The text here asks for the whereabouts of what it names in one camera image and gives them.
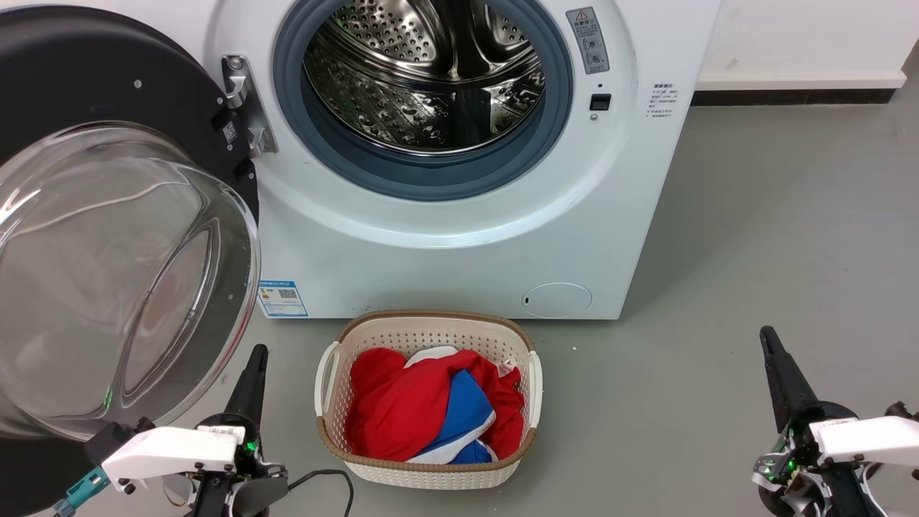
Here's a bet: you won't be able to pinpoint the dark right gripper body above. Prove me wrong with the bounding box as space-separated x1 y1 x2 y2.
754 406 859 496

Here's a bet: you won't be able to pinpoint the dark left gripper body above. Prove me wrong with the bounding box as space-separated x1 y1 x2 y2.
200 414 288 480

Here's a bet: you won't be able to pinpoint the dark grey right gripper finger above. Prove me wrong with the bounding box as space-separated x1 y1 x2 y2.
761 327 794 433
768 327 820 429

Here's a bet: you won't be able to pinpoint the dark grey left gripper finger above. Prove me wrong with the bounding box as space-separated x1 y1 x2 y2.
225 345 260 429
244 345 269 429

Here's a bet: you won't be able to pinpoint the round black glass washer door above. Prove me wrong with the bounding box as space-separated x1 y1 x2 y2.
0 6 263 517

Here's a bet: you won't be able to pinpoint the white front-load washing machine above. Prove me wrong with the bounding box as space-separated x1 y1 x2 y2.
205 0 722 320

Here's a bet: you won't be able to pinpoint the metal door hinge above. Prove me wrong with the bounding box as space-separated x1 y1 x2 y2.
221 54 279 159

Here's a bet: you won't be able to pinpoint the blue white energy label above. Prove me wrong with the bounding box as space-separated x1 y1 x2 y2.
257 280 309 318

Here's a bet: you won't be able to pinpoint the red garment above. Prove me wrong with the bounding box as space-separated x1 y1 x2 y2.
346 348 526 462

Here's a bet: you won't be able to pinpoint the beige perforated laundry basket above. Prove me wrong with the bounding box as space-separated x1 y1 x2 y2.
314 310 544 490

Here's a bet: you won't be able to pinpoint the blue and white garment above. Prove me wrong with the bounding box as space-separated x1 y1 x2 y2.
406 346 518 465

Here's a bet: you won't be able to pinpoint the round white filter cover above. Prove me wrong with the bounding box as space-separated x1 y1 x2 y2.
521 282 594 319

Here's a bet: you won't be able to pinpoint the dark baseboard strip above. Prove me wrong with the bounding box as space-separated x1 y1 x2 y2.
691 88 900 107

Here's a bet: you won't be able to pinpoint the stainless steel washer drum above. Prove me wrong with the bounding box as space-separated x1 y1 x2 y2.
303 0 546 155

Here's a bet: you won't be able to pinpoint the grey warning label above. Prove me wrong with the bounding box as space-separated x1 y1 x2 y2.
566 7 611 75

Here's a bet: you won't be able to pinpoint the thin black cable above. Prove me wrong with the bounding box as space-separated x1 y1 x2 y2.
287 469 355 517

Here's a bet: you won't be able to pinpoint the teal cable connector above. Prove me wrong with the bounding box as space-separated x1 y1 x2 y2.
52 467 112 517

